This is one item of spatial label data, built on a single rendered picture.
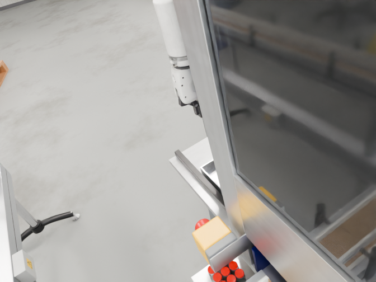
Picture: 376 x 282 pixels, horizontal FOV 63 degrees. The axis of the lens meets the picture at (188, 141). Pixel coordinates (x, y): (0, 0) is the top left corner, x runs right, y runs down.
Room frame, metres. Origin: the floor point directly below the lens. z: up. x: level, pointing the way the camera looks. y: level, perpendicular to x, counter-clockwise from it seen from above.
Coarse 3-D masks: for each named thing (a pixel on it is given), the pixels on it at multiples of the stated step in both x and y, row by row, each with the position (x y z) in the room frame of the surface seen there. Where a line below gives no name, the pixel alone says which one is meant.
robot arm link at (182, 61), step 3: (171, 57) 0.69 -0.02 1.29; (180, 57) 0.68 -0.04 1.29; (183, 57) 0.67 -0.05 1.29; (186, 57) 0.67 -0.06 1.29; (171, 60) 0.69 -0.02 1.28; (174, 60) 0.69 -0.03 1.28; (177, 60) 0.68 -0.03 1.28; (180, 60) 0.68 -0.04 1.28; (183, 60) 0.67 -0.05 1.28; (186, 60) 0.67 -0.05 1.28; (171, 63) 0.69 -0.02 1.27; (174, 63) 0.69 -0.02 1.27; (177, 63) 0.68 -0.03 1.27; (180, 63) 0.68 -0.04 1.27; (183, 63) 0.68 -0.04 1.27; (186, 63) 0.67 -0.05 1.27; (180, 66) 0.68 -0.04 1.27; (183, 66) 0.68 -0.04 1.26
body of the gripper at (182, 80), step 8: (176, 72) 0.68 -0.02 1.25; (184, 72) 0.68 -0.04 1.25; (176, 80) 0.68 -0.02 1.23; (184, 80) 0.68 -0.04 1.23; (192, 80) 0.68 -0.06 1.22; (176, 88) 0.69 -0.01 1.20; (184, 88) 0.68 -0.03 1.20; (192, 88) 0.68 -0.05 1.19; (184, 96) 0.67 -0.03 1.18; (192, 96) 0.68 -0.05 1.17
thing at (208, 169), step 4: (212, 160) 0.69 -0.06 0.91; (204, 164) 0.68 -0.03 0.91; (208, 164) 0.68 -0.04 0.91; (212, 164) 0.69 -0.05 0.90; (200, 168) 0.68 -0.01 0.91; (204, 168) 0.68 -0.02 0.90; (208, 168) 0.68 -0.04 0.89; (212, 168) 0.69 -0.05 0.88; (204, 172) 0.65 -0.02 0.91; (208, 172) 0.68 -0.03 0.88; (212, 172) 0.67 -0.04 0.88; (216, 172) 0.67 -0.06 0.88; (204, 176) 0.66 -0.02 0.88; (208, 176) 0.63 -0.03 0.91; (212, 176) 0.66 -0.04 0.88; (216, 176) 0.65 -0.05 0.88; (208, 180) 0.64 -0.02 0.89; (212, 180) 0.61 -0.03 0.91; (216, 180) 0.64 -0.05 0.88; (212, 184) 0.62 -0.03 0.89; (216, 184) 0.59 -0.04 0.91; (216, 188) 0.60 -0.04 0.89; (220, 192) 0.58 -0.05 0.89
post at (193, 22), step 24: (192, 0) 0.36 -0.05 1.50; (192, 24) 0.37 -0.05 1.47; (192, 48) 0.39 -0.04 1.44; (192, 72) 0.40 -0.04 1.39; (216, 72) 0.35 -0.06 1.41; (216, 96) 0.35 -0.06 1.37; (216, 120) 0.37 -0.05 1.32; (216, 144) 0.38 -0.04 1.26; (216, 168) 0.41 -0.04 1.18; (240, 216) 0.35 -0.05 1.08
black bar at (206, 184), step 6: (180, 156) 0.77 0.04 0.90; (186, 162) 0.73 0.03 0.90; (192, 168) 0.70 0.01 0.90; (192, 174) 0.69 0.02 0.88; (198, 174) 0.67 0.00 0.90; (198, 180) 0.66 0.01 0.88; (204, 180) 0.63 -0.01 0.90; (204, 186) 0.62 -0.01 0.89; (210, 186) 0.60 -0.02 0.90; (210, 192) 0.59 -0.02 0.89; (216, 192) 0.57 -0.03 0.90; (216, 198) 0.56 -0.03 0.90; (222, 198) 0.55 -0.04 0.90; (222, 204) 0.53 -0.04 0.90
